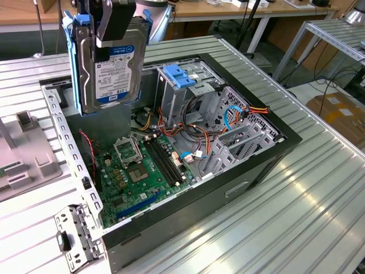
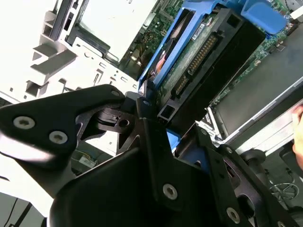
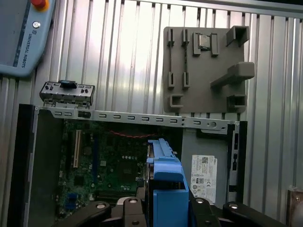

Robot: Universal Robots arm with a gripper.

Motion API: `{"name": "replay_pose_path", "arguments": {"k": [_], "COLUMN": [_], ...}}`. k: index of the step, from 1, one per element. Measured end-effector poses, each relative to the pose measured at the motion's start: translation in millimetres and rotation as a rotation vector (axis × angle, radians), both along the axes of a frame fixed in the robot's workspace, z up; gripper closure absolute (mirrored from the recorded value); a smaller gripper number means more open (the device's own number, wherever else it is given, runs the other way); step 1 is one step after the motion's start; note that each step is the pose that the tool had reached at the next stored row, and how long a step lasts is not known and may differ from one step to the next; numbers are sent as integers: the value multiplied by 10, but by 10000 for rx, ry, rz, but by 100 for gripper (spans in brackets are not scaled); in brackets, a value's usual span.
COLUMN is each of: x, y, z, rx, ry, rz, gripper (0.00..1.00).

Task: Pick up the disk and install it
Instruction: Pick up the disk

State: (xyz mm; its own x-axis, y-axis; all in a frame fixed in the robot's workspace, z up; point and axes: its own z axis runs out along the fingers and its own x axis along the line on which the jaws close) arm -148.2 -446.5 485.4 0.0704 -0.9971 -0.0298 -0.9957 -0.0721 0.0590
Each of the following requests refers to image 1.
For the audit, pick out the metal slat side table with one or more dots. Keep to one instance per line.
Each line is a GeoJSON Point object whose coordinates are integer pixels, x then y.
{"type": "Point", "coordinates": [336, 34]}

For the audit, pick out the blue expansion slot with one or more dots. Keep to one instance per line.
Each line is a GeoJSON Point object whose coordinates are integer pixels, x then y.
{"type": "Point", "coordinates": [137, 206]}

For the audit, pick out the grey power supply unit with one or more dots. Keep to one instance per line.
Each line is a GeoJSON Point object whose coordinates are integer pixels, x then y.
{"type": "Point", "coordinates": [108, 128]}

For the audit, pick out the black tripod stand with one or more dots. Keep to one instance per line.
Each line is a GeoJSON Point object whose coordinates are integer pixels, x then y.
{"type": "Point", "coordinates": [251, 17]}

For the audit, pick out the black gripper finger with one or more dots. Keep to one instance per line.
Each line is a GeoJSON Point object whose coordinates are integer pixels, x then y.
{"type": "Point", "coordinates": [122, 17]}

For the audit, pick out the green motherboard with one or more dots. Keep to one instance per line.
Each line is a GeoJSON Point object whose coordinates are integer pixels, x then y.
{"type": "Point", "coordinates": [154, 177]}

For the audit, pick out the grey parts rack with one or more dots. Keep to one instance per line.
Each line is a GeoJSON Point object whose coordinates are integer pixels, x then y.
{"type": "Point", "coordinates": [31, 148]}

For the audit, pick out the hinged metal slot bracket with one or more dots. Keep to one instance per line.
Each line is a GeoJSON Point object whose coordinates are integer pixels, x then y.
{"type": "Point", "coordinates": [74, 222]}

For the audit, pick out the black case fan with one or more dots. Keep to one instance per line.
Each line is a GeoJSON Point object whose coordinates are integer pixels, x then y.
{"type": "Point", "coordinates": [85, 160]}

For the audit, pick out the green RAM stick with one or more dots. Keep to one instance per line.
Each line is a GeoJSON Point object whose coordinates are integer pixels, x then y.
{"type": "Point", "coordinates": [3, 171]}

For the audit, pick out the blue plastic drive latch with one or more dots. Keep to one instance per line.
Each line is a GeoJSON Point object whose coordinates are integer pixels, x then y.
{"type": "Point", "coordinates": [178, 75]}

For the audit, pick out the black open PC case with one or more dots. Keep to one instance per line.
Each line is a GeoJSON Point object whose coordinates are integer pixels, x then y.
{"type": "Point", "coordinates": [199, 205]}

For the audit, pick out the metal optical drive cage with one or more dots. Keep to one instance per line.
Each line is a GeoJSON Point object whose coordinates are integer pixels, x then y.
{"type": "Point", "coordinates": [171, 100]}

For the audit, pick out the brown cardboard box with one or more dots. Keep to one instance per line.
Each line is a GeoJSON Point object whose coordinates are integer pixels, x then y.
{"type": "Point", "coordinates": [336, 114]}

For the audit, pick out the hard disk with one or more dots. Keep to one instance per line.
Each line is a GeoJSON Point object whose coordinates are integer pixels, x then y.
{"type": "Point", "coordinates": [114, 80]}

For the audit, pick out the black RAM slot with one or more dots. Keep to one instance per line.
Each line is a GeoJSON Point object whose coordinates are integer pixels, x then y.
{"type": "Point", "coordinates": [167, 160]}
{"type": "Point", "coordinates": [160, 162]}

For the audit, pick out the CPU socket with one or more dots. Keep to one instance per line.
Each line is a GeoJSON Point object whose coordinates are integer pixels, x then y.
{"type": "Point", "coordinates": [137, 173]}

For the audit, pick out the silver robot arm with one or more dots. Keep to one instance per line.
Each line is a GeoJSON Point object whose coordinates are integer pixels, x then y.
{"type": "Point", "coordinates": [159, 20]}

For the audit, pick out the metal disk bay cage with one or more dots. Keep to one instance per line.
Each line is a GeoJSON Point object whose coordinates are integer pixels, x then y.
{"type": "Point", "coordinates": [251, 142]}

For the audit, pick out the wooden desk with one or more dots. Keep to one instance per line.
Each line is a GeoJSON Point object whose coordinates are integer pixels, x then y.
{"type": "Point", "coordinates": [199, 11]}

